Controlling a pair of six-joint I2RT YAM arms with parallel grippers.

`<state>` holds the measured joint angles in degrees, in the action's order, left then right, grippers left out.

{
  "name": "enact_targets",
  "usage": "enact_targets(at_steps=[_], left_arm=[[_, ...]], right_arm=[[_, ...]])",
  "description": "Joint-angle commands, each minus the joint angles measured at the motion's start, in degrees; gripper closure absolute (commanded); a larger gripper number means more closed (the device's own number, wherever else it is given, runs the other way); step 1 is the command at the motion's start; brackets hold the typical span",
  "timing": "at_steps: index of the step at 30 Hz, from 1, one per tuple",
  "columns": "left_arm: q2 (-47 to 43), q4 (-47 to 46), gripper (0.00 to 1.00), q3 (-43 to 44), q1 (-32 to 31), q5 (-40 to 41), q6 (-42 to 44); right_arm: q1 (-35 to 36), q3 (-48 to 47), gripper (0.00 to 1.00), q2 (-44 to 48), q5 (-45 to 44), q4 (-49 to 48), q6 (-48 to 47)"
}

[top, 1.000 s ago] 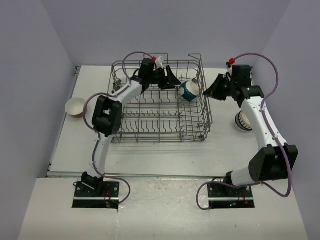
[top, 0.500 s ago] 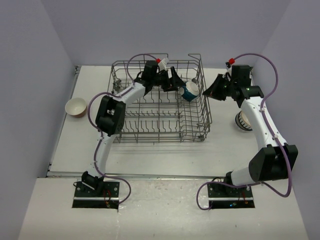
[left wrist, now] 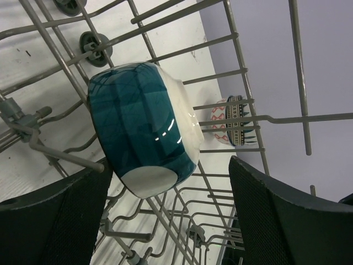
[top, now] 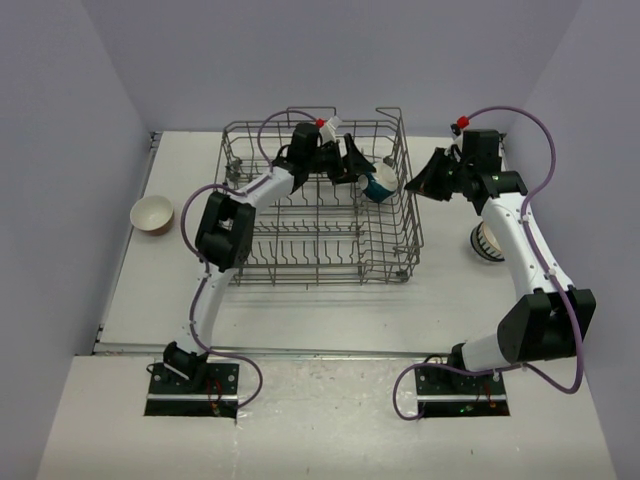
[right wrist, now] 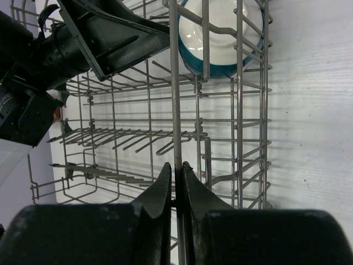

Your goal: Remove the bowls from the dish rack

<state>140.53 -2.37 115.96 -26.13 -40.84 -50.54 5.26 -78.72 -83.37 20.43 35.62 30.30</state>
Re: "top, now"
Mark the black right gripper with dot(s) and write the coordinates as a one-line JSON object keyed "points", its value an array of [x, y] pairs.
{"points": [[425, 184]]}

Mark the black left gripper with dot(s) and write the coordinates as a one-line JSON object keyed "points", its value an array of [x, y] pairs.
{"points": [[356, 164]]}

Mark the white bowl teal stripes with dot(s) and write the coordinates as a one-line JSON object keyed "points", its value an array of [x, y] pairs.
{"points": [[485, 245]]}

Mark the red floral bowl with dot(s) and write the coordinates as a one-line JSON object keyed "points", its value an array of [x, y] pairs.
{"points": [[152, 215]]}

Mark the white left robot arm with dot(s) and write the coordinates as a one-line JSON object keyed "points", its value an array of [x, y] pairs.
{"points": [[217, 224]]}

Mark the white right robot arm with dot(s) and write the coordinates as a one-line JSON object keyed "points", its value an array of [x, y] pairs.
{"points": [[551, 315]]}

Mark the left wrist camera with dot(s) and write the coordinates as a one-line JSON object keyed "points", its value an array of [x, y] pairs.
{"points": [[328, 129]]}

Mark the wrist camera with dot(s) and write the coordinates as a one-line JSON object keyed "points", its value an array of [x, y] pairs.
{"points": [[328, 129], [457, 129]]}

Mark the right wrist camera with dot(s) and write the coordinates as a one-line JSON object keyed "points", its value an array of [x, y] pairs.
{"points": [[457, 129]]}

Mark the grey wire dish rack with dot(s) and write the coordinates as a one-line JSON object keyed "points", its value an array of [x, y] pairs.
{"points": [[323, 233]]}

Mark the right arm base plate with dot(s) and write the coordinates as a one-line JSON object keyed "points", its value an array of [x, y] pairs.
{"points": [[443, 394]]}

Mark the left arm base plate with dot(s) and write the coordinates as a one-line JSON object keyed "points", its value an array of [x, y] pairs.
{"points": [[214, 394]]}

